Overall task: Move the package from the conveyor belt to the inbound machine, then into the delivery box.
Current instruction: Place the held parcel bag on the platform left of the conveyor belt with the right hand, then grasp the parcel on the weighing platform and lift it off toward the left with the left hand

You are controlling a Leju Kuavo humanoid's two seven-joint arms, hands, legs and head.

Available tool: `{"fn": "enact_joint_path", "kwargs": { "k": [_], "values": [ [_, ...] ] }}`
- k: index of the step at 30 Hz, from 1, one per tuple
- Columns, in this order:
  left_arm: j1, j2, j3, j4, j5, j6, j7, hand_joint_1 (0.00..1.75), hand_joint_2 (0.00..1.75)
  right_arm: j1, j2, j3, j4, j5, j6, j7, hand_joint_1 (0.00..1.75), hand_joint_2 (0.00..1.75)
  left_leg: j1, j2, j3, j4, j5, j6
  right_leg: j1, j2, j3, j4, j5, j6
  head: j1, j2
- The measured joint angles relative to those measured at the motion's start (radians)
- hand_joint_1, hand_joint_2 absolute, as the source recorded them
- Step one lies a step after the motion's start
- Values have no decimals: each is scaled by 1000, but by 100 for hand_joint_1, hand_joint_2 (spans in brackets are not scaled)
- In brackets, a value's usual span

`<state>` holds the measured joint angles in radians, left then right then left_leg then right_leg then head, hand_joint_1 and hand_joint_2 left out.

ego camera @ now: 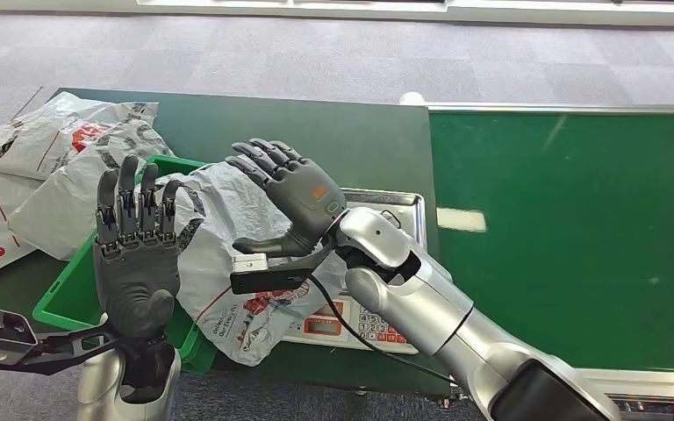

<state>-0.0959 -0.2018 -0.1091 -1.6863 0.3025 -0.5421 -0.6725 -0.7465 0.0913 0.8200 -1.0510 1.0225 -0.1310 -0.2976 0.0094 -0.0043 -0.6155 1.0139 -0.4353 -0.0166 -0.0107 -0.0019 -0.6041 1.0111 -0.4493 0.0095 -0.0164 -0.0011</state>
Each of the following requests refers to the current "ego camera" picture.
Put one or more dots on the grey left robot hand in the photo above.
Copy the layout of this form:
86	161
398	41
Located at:
133	279

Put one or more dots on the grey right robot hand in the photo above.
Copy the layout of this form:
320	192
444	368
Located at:
302	192

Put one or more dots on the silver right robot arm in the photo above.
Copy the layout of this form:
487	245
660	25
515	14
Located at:
430	308

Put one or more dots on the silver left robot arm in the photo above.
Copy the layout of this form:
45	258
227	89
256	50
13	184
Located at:
96	383

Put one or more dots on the green conveyor belt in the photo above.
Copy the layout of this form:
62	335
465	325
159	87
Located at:
575	232

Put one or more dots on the green plastic bin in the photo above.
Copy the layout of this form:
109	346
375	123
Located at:
72	290

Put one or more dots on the steel weighing scale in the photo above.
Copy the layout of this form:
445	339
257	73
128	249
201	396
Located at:
395	203

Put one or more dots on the white round roller cap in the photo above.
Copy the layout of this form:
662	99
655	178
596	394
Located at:
411	98

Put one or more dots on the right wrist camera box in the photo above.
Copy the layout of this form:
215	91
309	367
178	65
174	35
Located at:
267	279

